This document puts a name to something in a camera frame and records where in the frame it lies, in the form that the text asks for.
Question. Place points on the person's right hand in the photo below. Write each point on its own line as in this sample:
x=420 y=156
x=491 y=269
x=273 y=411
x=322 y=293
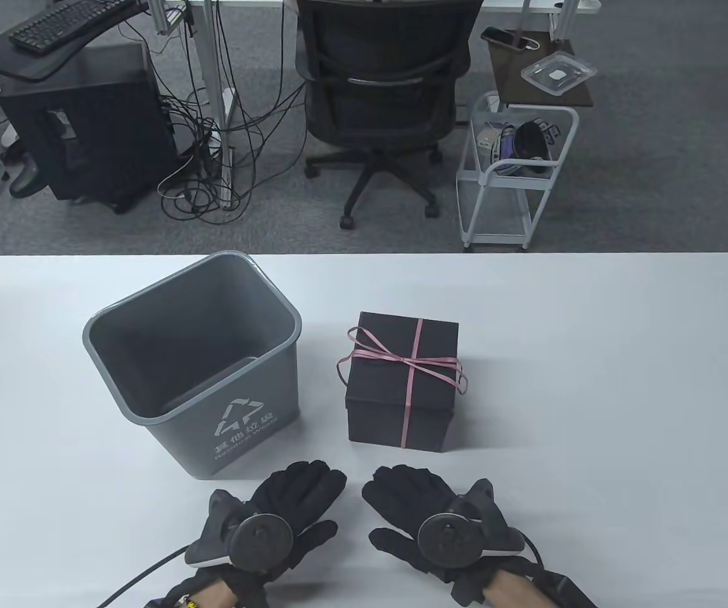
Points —
x=402 y=494

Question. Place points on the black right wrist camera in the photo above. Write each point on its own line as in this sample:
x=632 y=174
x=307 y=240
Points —
x=465 y=586

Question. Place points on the black keyboard tray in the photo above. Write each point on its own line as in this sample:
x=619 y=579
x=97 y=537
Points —
x=15 y=63

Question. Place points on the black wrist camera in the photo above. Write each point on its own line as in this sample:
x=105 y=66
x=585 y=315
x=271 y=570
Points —
x=251 y=589
x=465 y=586

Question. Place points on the black computer tower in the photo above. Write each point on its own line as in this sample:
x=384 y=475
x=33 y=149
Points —
x=97 y=126

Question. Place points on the aluminium frame post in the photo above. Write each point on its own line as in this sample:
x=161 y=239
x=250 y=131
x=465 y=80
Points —
x=167 y=16

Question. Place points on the clear plastic container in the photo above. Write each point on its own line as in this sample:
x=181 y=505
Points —
x=557 y=75

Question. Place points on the black hand controller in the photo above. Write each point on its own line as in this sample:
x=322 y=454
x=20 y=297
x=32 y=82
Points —
x=261 y=538
x=446 y=538

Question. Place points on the pink ribbon bow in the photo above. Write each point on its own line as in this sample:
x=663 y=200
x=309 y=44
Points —
x=411 y=363

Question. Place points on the black right forearm pack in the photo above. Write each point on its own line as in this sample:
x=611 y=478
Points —
x=566 y=592

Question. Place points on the brown side table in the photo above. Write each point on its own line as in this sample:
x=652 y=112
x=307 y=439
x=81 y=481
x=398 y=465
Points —
x=516 y=82

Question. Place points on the black mesh office chair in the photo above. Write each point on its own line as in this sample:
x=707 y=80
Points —
x=376 y=107

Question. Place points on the black left hand controller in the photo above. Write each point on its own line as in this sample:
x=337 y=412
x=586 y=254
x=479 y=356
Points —
x=261 y=538

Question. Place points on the dark smartphone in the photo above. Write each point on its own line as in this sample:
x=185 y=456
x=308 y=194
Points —
x=503 y=38

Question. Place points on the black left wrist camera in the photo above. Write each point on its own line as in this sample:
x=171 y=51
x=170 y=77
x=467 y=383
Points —
x=251 y=589

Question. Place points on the person's left hand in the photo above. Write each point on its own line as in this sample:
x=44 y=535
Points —
x=313 y=487

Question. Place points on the person's right forearm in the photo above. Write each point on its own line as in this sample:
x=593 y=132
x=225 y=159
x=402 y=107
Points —
x=516 y=598

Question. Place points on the cream small box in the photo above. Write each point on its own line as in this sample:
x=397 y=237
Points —
x=485 y=138

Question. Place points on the black gift box lid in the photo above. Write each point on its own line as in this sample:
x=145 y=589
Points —
x=383 y=342

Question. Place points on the white power strip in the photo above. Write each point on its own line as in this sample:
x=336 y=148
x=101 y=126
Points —
x=215 y=144

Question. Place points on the black gift box base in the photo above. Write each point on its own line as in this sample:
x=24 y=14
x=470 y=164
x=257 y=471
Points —
x=376 y=434

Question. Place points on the grey plastic trash bin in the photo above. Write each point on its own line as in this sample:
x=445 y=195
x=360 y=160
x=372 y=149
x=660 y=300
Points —
x=199 y=443

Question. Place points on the black keyboard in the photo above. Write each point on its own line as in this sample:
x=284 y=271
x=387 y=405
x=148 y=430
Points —
x=66 y=25

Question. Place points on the person's left forearm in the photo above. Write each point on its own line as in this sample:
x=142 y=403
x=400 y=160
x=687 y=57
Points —
x=211 y=598

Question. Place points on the black right hand controller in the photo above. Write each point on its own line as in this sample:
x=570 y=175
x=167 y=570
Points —
x=446 y=538

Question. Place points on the black shoe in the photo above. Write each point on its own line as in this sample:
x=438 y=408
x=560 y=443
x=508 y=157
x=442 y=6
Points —
x=25 y=183

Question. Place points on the white desk frame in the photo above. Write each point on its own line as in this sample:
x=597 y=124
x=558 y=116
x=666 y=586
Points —
x=215 y=63

